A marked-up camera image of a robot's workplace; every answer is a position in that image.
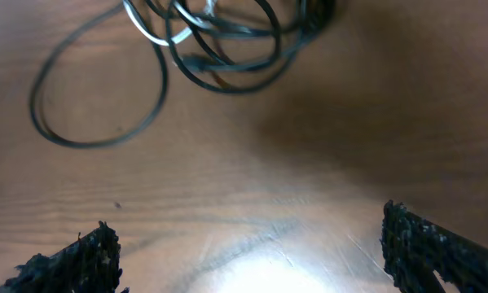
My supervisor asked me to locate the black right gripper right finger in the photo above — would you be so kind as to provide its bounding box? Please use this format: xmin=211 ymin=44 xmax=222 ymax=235
xmin=380 ymin=200 xmax=488 ymax=293

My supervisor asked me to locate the white cable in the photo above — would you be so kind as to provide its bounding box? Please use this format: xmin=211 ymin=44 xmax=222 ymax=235
xmin=122 ymin=0 xmax=218 ymax=47

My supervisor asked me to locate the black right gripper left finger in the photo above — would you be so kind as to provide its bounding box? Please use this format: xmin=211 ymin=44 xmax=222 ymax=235
xmin=0 ymin=221 xmax=123 ymax=293

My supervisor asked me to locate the black cable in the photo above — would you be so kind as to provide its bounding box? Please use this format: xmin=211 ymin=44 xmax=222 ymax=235
xmin=29 ymin=0 xmax=337 ymax=150

